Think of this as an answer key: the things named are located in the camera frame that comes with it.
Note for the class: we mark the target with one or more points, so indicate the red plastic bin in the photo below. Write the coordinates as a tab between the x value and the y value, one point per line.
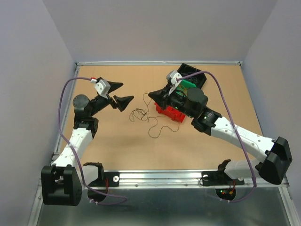
171	113

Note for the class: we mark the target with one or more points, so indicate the black plastic bin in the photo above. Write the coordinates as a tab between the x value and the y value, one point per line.
186	70

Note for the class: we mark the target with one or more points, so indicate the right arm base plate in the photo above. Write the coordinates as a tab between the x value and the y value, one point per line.
217	178

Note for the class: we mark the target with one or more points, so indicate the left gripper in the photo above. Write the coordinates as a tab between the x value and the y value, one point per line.
121	102

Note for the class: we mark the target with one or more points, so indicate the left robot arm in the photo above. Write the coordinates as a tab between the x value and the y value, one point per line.
65	179

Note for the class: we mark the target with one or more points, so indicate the green plastic bin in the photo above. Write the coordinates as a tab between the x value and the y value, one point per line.
185	85

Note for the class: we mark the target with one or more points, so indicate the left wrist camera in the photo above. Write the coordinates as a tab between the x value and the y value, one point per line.
102	87

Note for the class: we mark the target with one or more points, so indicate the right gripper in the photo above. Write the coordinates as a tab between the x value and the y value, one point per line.
161	96

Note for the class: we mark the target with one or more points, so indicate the aluminium mounting rail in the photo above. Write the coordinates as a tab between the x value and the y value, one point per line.
166	179

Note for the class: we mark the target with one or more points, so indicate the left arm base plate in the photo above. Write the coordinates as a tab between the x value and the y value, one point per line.
98	186

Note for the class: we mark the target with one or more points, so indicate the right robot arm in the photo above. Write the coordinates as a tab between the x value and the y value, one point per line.
272	156

